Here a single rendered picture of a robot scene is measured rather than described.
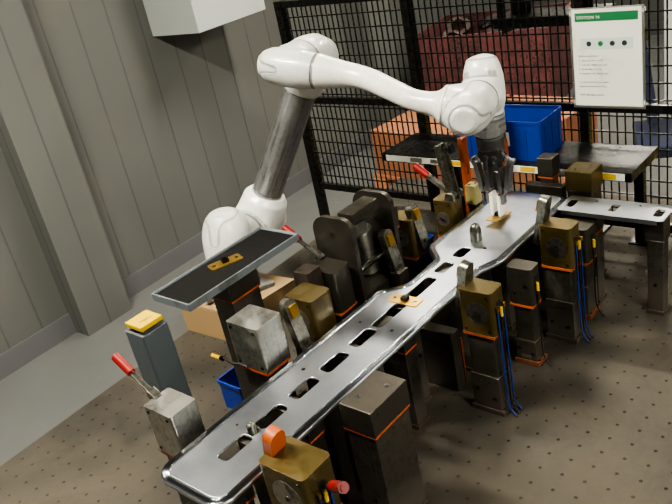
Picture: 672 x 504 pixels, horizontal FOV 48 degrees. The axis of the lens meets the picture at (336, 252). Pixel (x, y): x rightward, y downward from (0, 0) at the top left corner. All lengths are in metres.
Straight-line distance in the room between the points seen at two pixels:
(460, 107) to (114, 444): 1.26
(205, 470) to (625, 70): 1.69
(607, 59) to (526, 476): 1.31
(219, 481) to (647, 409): 1.02
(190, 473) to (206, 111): 3.62
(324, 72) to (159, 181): 2.67
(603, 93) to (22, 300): 3.02
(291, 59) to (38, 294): 2.52
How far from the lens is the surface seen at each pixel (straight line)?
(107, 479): 2.08
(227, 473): 1.47
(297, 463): 1.34
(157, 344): 1.71
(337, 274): 1.86
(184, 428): 1.58
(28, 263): 4.25
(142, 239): 4.63
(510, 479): 1.77
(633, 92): 2.49
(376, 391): 1.51
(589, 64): 2.52
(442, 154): 2.17
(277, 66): 2.17
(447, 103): 1.87
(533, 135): 2.45
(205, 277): 1.81
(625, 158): 2.44
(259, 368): 1.71
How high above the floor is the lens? 1.92
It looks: 25 degrees down
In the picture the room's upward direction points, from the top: 12 degrees counter-clockwise
